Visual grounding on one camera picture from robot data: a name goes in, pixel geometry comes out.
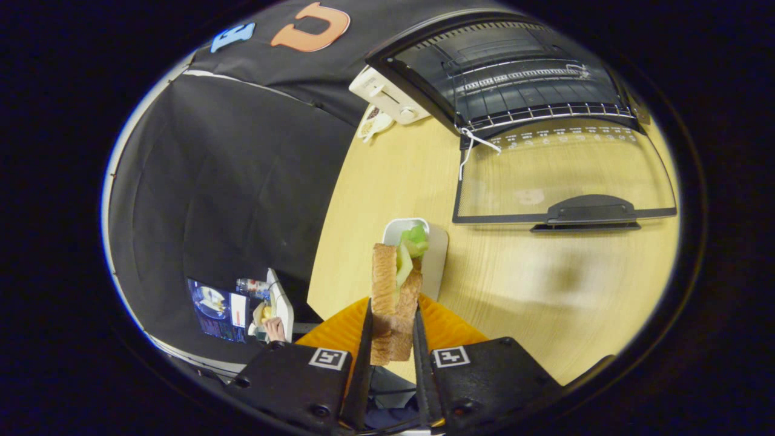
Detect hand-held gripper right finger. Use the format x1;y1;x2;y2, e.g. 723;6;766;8
412;295;564;434

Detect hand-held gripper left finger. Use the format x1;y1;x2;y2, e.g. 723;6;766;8
230;297;375;432

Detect black toaster oven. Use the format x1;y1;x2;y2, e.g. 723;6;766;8
365;13;678;234

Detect white string tie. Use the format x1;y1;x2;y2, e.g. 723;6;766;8
458;126;503;181

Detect white pop-up toaster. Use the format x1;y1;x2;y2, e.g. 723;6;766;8
349;65;432;126

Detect small white dish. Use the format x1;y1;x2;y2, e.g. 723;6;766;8
356;107;395;144

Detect white plate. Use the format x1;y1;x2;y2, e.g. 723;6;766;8
381;217;450;302

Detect blue printed box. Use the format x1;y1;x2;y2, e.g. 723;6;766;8
186;277;249;344

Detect clear plastic bottle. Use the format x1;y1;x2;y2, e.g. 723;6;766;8
236;277;271;302

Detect toast sandwich with lettuce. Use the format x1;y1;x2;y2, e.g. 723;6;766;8
369;225;429;367

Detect white tray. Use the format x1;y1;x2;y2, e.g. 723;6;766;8
266;268;295;343

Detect black backdrop cloth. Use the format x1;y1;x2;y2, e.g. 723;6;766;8
106;0;521;364

